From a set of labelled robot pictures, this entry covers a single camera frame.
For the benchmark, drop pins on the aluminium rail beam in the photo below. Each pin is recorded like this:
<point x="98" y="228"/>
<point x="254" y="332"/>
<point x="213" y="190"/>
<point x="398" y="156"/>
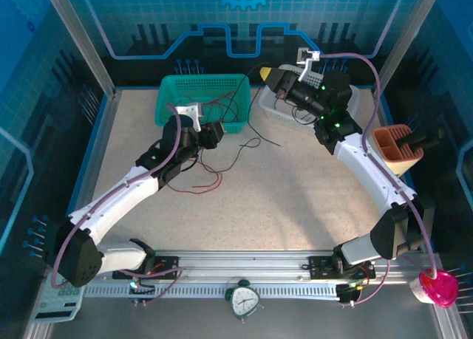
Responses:
<point x="240" y="267"/>

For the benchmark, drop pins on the small circuit board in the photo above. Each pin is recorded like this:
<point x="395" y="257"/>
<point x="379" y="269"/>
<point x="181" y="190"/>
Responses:
<point x="349" y="289"/>
<point x="137" y="286"/>

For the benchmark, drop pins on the pink dome lamp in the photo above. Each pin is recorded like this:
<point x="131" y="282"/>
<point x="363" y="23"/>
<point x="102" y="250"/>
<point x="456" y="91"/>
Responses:
<point x="438" y="287"/>

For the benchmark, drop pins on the green alarm clock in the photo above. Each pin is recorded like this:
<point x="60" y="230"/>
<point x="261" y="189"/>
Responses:
<point x="244" y="300"/>

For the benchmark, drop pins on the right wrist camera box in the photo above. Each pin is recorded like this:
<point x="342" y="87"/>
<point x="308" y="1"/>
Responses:
<point x="307" y="58"/>

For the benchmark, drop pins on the teal plastic basket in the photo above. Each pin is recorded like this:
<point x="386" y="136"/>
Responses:
<point x="177" y="91"/>

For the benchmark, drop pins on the white plastic basket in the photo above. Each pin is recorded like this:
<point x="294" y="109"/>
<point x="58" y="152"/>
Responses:
<point x="269" y="106"/>

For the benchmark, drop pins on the white calculator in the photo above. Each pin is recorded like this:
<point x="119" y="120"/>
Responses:
<point x="55" y="305"/>

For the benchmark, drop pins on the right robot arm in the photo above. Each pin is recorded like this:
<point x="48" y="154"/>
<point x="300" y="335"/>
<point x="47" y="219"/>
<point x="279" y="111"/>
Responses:
<point x="369" y="173"/>

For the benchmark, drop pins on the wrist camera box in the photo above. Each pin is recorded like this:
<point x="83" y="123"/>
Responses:
<point x="190" y="112"/>
<point x="307" y="58"/>

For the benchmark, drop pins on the aluminium frame post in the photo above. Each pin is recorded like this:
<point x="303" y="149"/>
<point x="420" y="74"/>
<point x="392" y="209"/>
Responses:
<point x="79" y="40"/>
<point x="406" y="40"/>

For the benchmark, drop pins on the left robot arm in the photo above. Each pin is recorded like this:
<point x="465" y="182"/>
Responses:
<point x="118" y="198"/>

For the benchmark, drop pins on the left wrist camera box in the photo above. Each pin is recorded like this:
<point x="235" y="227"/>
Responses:
<point x="190" y="112"/>

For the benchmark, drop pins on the beige holder with orange top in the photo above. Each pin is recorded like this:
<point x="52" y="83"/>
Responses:
<point x="397" y="158"/>

